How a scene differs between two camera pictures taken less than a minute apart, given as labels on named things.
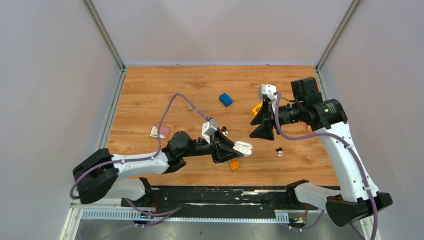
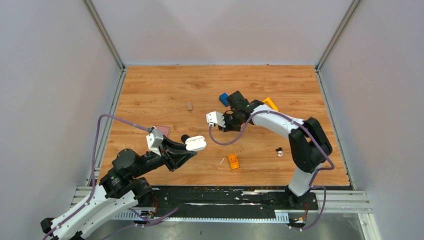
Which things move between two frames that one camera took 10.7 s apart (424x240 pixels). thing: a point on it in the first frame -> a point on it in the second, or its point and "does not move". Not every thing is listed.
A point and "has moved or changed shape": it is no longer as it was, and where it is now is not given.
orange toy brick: x=234 y=163 does not move
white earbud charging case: x=246 y=148 has moved or changed shape
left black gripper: x=226 y=155 -> x=174 y=158
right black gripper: x=264 y=130 -> x=227 y=127
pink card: x=154 y=131 does not move
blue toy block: x=225 y=99 does not move
